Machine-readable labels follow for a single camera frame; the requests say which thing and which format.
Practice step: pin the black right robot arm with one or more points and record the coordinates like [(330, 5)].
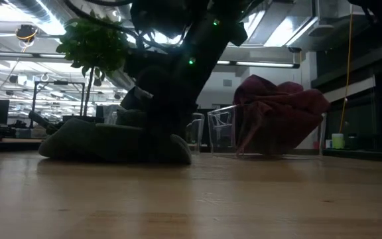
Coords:
[(217, 36)]

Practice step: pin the clear acrylic bin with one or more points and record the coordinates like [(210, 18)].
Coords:
[(221, 132), (199, 132)]

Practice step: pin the long hanging light bar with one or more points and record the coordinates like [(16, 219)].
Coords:
[(264, 64)]

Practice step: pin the green leafy potted plant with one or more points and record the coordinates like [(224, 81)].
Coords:
[(91, 46)]

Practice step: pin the black slanted bar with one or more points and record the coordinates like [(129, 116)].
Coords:
[(41, 121)]

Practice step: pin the light green cup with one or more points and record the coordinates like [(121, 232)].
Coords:
[(337, 142)]

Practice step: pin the round black ceiling device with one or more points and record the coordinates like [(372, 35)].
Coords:
[(26, 32)]

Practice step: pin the tan background desk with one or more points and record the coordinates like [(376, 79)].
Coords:
[(12, 140)]

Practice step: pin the dark side counter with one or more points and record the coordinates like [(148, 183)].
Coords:
[(360, 155)]

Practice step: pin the grey wall vent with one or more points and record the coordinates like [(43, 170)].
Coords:
[(227, 83)]

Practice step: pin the black wall-mounted dome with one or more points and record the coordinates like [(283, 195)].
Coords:
[(294, 50)]

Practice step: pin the black background frame stand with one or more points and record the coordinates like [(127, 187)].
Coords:
[(58, 82)]

